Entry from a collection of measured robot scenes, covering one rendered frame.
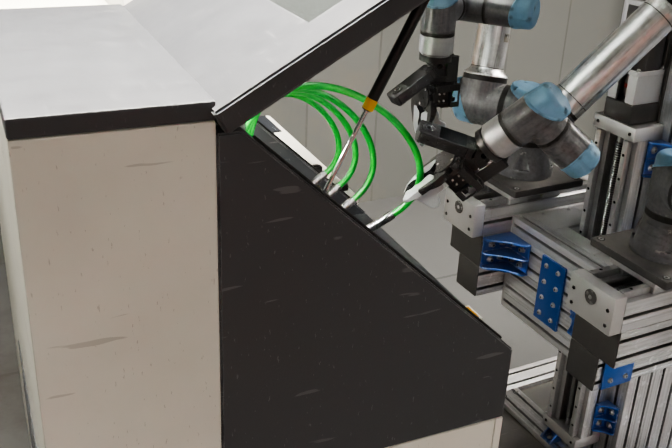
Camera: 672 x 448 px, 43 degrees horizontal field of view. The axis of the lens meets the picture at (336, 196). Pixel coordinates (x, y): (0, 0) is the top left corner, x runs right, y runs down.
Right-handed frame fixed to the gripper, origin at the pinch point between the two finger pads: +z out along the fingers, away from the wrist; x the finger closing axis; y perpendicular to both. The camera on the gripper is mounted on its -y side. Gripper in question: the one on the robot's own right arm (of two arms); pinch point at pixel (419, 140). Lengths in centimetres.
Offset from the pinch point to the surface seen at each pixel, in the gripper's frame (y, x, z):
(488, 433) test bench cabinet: -6, -47, 45
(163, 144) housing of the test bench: -69, -47, -23
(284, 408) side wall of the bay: -50, -47, 27
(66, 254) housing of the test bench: -83, -47, -9
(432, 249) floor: 103, 154, 121
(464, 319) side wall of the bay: -15, -47, 17
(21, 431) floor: -91, 85, 121
